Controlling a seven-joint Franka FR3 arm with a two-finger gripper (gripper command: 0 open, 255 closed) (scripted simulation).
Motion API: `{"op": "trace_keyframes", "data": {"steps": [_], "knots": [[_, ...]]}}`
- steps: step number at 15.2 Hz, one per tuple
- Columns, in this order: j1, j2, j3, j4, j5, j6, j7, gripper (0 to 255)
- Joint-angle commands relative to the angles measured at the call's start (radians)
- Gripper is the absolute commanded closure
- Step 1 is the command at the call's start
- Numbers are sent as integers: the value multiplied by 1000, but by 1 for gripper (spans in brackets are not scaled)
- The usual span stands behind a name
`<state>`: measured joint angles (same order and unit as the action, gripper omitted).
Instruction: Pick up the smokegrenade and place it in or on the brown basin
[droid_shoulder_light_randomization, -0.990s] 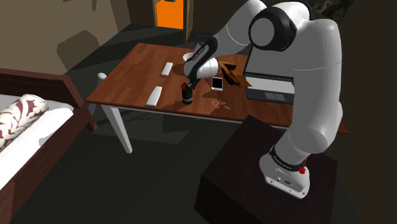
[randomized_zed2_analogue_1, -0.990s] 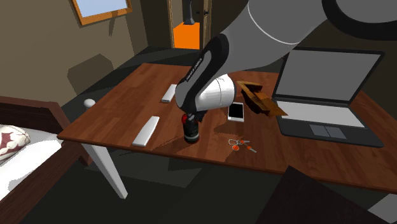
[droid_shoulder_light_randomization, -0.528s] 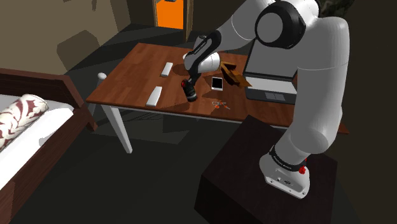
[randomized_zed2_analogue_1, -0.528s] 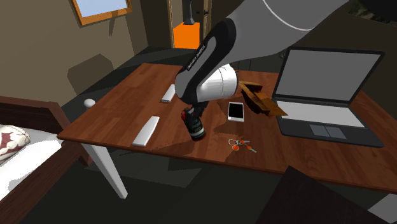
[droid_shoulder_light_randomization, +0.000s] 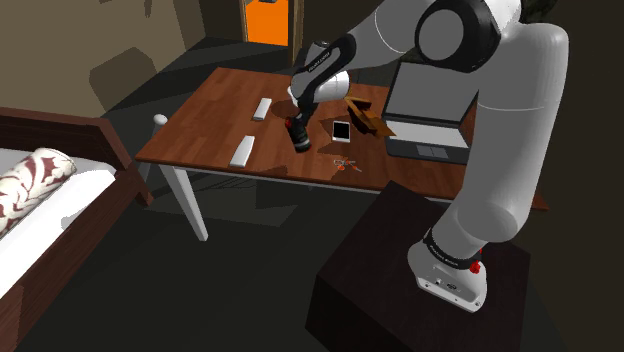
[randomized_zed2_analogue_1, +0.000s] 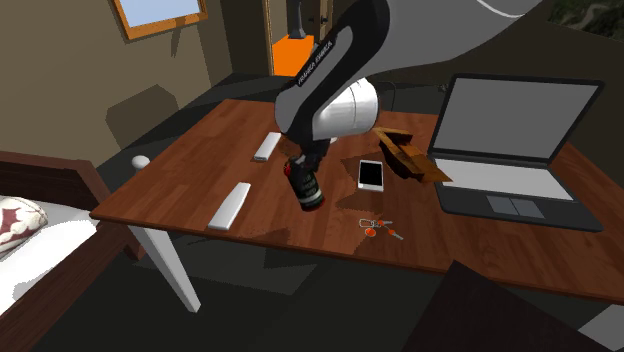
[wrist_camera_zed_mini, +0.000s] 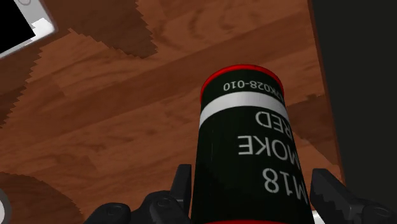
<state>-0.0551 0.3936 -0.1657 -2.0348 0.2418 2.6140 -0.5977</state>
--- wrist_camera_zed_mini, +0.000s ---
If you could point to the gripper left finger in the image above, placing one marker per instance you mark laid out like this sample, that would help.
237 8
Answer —
173 201

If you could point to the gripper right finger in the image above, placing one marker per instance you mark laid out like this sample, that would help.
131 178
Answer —
338 198

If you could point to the white tablet with black screen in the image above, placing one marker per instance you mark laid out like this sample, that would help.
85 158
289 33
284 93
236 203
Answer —
18 21

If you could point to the grey round object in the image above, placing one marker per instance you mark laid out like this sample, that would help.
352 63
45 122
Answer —
3 208

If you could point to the black can with red rim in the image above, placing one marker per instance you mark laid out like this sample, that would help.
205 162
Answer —
248 149

